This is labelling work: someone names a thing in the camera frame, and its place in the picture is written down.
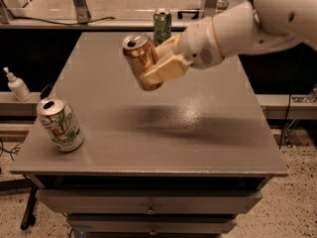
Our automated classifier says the grey drawer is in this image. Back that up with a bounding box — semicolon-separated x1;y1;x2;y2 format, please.
37;189;263;215
67;214;237;235

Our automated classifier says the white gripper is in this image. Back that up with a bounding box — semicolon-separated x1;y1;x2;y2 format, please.
143;17;224;84

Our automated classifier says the orange soda can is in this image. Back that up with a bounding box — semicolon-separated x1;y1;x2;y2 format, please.
122;33;161;91

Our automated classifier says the white pump bottle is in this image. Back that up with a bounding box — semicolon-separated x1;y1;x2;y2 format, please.
3;67;32;102

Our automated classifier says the grey lower drawer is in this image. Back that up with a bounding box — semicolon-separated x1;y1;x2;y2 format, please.
67;214;237;235

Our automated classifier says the white green 7up can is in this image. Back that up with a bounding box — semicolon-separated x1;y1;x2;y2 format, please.
37;96;84;152

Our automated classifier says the grey metal bracket left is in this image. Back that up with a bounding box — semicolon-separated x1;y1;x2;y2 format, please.
72;0;91;24

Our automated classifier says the green soda can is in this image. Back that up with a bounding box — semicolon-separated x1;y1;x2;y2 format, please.
154;8;171;46

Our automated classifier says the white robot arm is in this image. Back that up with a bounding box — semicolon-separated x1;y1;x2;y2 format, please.
142;0;317;84

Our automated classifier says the black cable on ledge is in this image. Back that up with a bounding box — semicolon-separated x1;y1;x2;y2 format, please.
13;15;117;27

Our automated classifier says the black table leg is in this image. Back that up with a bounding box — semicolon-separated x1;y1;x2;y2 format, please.
21;183;38;231

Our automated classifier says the grey top drawer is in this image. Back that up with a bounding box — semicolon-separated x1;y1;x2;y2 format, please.
37;189;263;215

